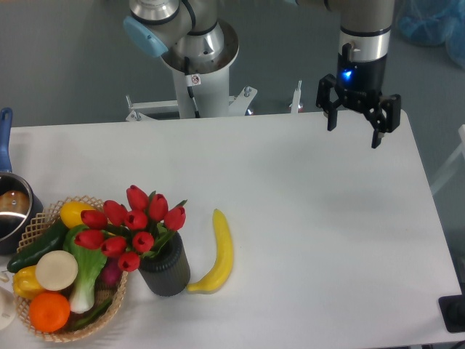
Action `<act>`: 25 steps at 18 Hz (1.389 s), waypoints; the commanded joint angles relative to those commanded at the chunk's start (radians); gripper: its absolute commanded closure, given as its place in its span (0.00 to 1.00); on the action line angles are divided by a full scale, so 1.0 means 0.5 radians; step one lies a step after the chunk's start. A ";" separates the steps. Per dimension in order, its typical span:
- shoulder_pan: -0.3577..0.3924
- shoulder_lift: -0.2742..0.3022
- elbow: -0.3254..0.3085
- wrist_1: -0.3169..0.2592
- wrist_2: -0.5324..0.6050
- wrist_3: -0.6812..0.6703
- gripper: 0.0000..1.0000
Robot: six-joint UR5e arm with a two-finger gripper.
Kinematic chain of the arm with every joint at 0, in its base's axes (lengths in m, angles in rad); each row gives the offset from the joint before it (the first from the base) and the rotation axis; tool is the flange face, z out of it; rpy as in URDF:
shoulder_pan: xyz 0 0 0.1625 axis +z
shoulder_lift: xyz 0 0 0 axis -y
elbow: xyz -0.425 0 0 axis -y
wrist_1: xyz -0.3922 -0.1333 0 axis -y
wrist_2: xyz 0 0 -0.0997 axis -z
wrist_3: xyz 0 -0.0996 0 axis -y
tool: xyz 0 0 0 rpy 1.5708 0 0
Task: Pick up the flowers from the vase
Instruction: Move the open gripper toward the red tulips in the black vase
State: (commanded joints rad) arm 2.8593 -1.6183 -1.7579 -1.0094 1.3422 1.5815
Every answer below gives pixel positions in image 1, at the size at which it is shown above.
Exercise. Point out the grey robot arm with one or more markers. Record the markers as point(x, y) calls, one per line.
point(365, 26)

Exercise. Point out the dark green cucumber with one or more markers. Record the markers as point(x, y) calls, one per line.
point(52, 239)

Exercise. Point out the black device at edge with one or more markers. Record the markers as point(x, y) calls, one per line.
point(452, 310)

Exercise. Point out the red tulip bouquet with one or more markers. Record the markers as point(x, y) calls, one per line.
point(143, 230)

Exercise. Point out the woven wicker basket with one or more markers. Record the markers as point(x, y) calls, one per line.
point(38, 226)

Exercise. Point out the green chili pepper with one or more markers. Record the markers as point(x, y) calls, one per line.
point(91, 317)

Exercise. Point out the yellow bell pepper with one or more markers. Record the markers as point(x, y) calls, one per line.
point(25, 283)

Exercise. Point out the green bok choy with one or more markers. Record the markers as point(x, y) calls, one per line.
point(90, 264)

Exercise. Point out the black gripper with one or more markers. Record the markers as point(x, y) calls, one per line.
point(358, 87)

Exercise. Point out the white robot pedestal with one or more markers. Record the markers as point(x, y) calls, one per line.
point(200, 68)

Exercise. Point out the yellow banana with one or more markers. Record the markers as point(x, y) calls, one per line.
point(219, 273)

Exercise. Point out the purple red onion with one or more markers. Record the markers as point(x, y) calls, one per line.
point(111, 273)

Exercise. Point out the white round bun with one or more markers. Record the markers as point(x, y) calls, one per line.
point(56, 270)

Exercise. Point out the blue handled saucepan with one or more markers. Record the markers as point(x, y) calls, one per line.
point(19, 204)

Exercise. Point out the blue plastic bag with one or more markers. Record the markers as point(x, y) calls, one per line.
point(433, 24)

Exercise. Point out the orange fruit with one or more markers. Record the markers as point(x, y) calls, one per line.
point(49, 311)

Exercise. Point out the dark ribbed vase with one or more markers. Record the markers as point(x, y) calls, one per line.
point(169, 273)

